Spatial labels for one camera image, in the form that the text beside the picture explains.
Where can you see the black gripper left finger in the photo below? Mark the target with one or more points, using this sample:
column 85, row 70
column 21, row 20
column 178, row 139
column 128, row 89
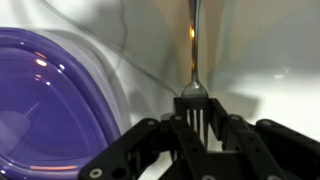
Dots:
column 133, row 153

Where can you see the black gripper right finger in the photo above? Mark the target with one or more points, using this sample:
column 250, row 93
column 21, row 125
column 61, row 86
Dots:
column 273, row 150

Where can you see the silver fork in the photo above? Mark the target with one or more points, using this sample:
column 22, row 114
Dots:
column 195, row 90

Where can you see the purple plastic food container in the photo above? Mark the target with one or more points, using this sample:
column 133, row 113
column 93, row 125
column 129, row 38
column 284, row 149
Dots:
column 50, row 110

